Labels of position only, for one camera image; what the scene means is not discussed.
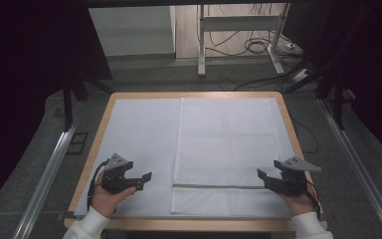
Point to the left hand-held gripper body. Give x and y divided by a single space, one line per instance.
116 172

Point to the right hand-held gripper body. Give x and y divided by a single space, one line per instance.
290 177

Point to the white cloth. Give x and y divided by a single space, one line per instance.
225 142

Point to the person's right hand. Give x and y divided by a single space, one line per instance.
298 202

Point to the person's left hand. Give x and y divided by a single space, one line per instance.
104 199

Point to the pale blue table mat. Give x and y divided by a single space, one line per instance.
139 132

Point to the wooden table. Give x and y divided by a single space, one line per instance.
192 225

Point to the black metal stand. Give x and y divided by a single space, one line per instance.
68 103
337 99

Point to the white power strip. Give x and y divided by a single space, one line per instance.
301 75

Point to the dark curtain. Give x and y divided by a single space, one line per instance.
23 83
371 66

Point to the small white plug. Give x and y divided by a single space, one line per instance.
290 46

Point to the white cabinet panel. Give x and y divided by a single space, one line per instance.
132 30

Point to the aluminium floor rail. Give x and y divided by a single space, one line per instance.
361 172
46 179

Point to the white metal desk frame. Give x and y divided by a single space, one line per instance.
238 23

